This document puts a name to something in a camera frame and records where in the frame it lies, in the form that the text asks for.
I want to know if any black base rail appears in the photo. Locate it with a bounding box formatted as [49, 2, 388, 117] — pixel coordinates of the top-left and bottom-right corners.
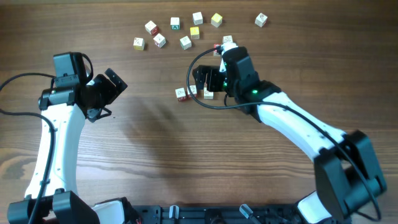
[133, 204, 307, 224]

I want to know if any right camera cable black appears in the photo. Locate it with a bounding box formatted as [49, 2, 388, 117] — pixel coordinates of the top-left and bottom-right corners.
[186, 46, 382, 222]

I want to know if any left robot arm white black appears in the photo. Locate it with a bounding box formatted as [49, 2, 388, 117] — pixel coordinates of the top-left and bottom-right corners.
[7, 52, 140, 223]

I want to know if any wooden block red edge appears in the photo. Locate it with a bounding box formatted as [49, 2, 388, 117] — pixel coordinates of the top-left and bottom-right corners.
[223, 35, 233, 44]

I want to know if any plain wooden block top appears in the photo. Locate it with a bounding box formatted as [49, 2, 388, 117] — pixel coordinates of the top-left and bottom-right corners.
[192, 12, 203, 25]

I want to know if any small yellow letter block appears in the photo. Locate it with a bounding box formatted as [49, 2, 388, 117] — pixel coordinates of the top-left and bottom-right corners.
[190, 27, 200, 40]

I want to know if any wooden block red picture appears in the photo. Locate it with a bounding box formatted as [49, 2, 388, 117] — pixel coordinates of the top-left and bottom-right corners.
[187, 85, 198, 98]

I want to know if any wooden block red side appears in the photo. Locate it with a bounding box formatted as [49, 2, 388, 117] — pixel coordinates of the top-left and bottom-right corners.
[145, 21, 159, 35]

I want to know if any wooden block picture top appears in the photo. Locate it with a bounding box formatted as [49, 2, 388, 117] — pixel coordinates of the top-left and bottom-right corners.
[203, 87, 214, 100]

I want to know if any camera cable black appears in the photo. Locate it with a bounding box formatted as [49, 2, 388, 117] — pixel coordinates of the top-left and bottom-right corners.
[1, 76, 50, 223]
[186, 46, 382, 222]

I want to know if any wooden block red trim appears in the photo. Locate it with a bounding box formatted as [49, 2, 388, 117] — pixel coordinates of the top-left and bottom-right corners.
[153, 33, 167, 48]

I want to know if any wooden block yellow side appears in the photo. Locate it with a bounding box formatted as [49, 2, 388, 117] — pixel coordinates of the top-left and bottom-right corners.
[133, 37, 145, 50]

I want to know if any wooden block green letter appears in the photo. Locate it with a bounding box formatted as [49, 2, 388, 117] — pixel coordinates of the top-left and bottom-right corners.
[170, 17, 180, 30]

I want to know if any wooden block red bottom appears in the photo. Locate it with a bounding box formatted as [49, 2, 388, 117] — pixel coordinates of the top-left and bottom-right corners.
[175, 87, 187, 101]

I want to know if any wooden block red Y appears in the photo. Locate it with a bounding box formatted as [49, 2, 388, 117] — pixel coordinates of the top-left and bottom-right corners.
[213, 44, 221, 57]

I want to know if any wooden block green trim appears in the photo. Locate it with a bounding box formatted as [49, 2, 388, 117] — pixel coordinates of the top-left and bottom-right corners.
[180, 36, 192, 50]

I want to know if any left camera cable black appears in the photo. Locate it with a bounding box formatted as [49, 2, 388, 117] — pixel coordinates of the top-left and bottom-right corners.
[1, 76, 50, 223]

